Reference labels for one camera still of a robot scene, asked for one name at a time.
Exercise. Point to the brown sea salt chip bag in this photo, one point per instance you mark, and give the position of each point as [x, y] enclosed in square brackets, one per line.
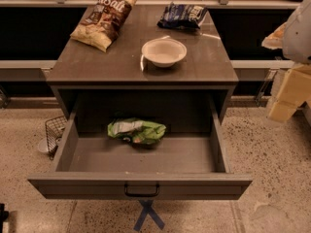
[102, 26]

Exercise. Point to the green rice chip bag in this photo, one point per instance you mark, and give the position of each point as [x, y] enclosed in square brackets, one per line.
[136, 131]

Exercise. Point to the black drawer handle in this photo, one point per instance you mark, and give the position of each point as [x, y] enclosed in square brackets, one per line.
[141, 191]

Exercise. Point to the blue chip bag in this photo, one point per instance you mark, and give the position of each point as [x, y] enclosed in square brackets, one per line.
[182, 16]

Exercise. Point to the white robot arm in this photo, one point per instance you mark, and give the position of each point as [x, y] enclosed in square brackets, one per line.
[297, 35]

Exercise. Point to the grey drawer cabinet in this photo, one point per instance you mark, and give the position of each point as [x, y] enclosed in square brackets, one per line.
[122, 65]

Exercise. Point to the blue tape cross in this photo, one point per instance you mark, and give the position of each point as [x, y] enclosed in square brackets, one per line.
[148, 210]

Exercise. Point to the white bowl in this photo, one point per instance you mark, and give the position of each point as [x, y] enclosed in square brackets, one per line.
[164, 53]

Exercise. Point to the white cup on floor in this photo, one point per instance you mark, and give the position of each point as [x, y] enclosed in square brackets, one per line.
[43, 146]

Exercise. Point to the black wire basket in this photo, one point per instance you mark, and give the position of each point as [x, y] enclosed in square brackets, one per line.
[54, 131]

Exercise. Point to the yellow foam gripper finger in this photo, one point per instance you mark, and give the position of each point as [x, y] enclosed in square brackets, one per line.
[274, 40]
[291, 88]

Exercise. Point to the open grey top drawer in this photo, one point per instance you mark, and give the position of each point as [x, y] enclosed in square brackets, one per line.
[189, 163]

